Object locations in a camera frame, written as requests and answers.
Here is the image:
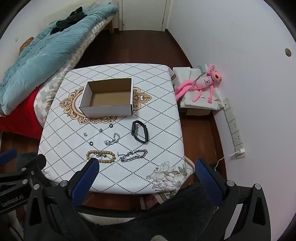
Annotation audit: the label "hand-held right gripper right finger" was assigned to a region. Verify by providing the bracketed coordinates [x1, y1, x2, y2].
[195, 159, 271, 241]

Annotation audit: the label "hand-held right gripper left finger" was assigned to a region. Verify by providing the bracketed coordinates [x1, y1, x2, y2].
[24, 158, 100, 241]

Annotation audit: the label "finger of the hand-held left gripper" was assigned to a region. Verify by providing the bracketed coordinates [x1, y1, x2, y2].
[0, 153, 47, 178]
[0, 148, 17, 166]

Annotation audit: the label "wooden bead bracelet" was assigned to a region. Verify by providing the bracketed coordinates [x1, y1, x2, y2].
[87, 150, 116, 164]

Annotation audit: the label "thin silver chain bracelet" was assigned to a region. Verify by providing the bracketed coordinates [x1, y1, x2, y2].
[103, 133, 120, 146]

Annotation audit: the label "thick silver chain bracelet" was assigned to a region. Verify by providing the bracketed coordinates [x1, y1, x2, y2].
[117, 149, 148, 163]

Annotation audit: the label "black smart band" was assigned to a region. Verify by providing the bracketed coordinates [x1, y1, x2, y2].
[131, 120, 149, 143]

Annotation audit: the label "white cardboard box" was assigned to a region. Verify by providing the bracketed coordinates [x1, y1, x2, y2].
[79, 78, 134, 118]

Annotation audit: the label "dark grey rug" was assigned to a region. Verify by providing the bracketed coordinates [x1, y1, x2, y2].
[16, 152, 39, 165]

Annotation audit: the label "red bed sheet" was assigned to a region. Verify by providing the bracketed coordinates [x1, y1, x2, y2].
[0, 89, 43, 140]

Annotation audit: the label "white power strip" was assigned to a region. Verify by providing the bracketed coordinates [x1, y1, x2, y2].
[222, 98, 246, 159]

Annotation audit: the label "dark fuzzy clothing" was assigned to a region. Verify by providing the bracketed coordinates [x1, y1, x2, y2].
[76, 184, 223, 241]

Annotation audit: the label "brown cardboard box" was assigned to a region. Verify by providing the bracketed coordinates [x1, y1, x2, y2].
[180, 108, 211, 116]

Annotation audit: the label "beige folded cloth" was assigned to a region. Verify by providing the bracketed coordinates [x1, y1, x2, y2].
[173, 66, 224, 111]

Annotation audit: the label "pink plush toy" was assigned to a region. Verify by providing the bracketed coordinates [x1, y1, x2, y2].
[174, 64, 223, 104]

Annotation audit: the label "light blue blanket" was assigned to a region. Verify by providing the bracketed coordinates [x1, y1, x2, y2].
[0, 5, 119, 116]

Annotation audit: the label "black clothes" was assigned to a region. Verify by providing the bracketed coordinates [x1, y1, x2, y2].
[50, 6, 89, 35]

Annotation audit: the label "white door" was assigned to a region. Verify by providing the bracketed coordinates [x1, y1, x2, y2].
[121, 0, 167, 32]

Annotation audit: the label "white charger with cable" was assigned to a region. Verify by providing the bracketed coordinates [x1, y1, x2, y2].
[214, 148, 246, 172]

